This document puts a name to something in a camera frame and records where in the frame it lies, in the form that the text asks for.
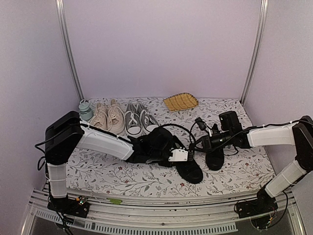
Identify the pale green small jar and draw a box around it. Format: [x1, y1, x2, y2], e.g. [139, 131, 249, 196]
[78, 99, 93, 121]

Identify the aluminium frame post left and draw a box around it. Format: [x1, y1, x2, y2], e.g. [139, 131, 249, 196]
[55, 0, 84, 100]

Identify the black front canvas sneaker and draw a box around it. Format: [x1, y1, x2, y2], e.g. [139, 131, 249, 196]
[171, 139, 204, 185]

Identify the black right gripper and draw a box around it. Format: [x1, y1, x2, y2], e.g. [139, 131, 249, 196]
[189, 130, 233, 153]

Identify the beige sneaker left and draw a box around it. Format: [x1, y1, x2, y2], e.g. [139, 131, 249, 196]
[89, 103, 111, 131]

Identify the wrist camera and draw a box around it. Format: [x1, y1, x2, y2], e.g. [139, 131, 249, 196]
[195, 117, 213, 137]
[168, 148, 188, 162]

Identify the aluminium front rail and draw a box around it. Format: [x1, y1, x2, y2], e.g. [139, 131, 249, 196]
[22, 189, 308, 235]

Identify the beige sneaker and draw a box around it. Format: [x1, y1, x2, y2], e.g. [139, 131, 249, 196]
[89, 103, 111, 131]
[108, 99, 126, 135]

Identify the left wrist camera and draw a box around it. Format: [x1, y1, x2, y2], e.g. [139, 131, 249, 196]
[168, 148, 188, 162]

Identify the floral tablecloth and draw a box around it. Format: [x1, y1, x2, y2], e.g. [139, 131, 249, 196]
[66, 97, 274, 198]

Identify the green tape piece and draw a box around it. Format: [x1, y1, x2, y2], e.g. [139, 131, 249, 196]
[107, 198, 122, 205]

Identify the aluminium frame post right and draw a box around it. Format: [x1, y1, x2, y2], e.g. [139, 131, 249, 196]
[240, 0, 268, 106]

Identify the beige sneaker right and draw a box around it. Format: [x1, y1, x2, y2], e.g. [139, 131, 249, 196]
[108, 99, 126, 135]

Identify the grey sneaker left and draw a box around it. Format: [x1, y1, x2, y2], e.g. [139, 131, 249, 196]
[125, 102, 142, 137]

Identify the black canvas sneaker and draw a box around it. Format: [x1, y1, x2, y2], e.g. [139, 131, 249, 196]
[205, 124, 224, 171]
[171, 139, 204, 185]

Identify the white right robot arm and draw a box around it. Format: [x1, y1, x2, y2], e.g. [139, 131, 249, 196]
[190, 111, 313, 218]

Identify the woven bamboo tray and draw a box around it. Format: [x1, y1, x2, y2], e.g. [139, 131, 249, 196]
[163, 93, 199, 112]

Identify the grey sneaker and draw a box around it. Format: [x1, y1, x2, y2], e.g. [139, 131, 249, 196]
[137, 102, 159, 134]
[125, 102, 142, 137]

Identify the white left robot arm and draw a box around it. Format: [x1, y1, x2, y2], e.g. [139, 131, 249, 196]
[35, 111, 193, 215]

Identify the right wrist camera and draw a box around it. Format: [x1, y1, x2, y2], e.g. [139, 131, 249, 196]
[195, 117, 213, 137]

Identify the aluminium frame post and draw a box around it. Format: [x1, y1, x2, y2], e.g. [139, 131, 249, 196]
[240, 0, 268, 106]
[55, 0, 84, 100]

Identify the grey sneaker right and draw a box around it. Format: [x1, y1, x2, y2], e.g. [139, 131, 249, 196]
[137, 102, 159, 134]

